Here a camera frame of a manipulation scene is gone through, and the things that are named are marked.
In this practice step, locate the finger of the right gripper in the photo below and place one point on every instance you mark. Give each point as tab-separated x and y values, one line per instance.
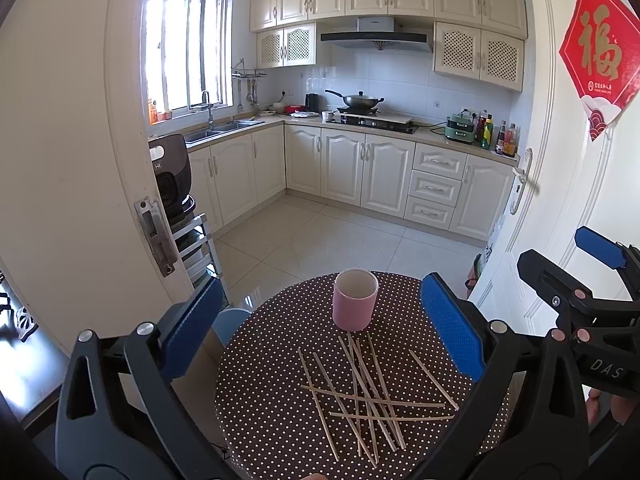
607	252
574	301

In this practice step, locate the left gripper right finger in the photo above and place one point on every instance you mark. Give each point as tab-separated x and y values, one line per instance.
547	436

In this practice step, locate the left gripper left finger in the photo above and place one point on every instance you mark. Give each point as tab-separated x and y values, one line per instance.
118	416

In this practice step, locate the white kitchen door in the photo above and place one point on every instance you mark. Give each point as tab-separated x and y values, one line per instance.
582	182

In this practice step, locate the person's right hand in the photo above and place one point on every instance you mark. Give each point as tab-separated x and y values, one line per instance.
598	403

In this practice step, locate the cream lower cabinets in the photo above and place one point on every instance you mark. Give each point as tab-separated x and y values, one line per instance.
413	177

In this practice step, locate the cream cabinets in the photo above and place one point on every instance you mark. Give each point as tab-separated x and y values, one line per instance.
413	177
475	39

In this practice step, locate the orange sauce bottle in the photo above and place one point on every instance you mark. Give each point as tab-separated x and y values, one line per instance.
509	143

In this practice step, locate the dark sauce bottle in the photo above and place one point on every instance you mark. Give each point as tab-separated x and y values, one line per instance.
501	136

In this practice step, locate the brown polka dot tablecloth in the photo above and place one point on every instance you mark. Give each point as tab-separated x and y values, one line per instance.
271	425

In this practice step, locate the yellow green bottle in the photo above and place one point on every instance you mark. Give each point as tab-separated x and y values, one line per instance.
487	132

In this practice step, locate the metal storage rack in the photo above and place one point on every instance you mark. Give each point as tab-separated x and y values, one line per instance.
196	249

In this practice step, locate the green electric cooker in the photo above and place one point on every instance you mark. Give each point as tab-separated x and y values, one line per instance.
460	127

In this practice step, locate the red fu door decoration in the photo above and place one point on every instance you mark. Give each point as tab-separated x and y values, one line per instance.
600	51

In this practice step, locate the door strike plate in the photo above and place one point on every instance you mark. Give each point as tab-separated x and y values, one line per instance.
157	234

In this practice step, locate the pink ceramic cup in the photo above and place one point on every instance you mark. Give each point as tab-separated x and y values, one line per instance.
354	297

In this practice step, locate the black gas stove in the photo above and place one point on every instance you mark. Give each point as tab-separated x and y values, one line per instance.
400	124

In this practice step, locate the cream upper cabinets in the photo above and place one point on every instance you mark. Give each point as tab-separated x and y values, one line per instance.
475	39

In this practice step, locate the stainless steel sink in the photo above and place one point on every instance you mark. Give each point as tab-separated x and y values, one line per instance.
215	129

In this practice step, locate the black wok with lid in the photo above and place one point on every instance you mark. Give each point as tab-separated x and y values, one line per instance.
358	101

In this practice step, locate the white mug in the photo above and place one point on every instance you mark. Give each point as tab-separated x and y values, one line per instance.
327	116

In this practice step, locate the chrome sink faucet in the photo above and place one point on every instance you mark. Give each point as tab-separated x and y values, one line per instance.
207	107

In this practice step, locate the black electric kettle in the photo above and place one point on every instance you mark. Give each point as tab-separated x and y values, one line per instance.
314	103

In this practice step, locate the range hood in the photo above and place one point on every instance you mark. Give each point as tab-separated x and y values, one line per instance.
380	33

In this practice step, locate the red container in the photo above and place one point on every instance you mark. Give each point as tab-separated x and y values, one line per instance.
291	109

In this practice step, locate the silver door handle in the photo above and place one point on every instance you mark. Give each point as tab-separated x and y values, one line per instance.
523	181

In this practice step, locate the wall utensil rack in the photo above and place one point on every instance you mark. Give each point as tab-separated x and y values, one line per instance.
240	71

